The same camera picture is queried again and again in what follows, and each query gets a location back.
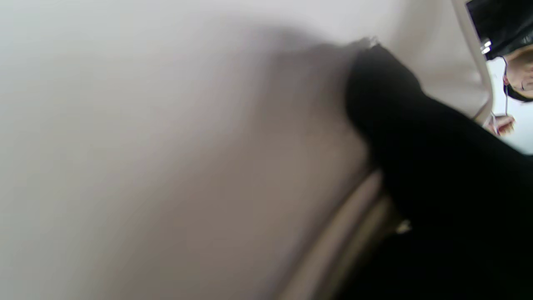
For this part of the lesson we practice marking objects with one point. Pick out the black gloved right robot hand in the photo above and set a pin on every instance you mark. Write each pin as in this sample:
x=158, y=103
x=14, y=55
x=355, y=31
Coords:
x=449, y=187

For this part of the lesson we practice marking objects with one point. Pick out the person wearing black headset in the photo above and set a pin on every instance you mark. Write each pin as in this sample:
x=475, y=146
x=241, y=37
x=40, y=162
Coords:
x=520, y=71

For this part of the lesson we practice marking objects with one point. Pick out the cream white cosmetics bag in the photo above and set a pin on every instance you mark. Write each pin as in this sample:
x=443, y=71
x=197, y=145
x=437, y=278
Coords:
x=166, y=146

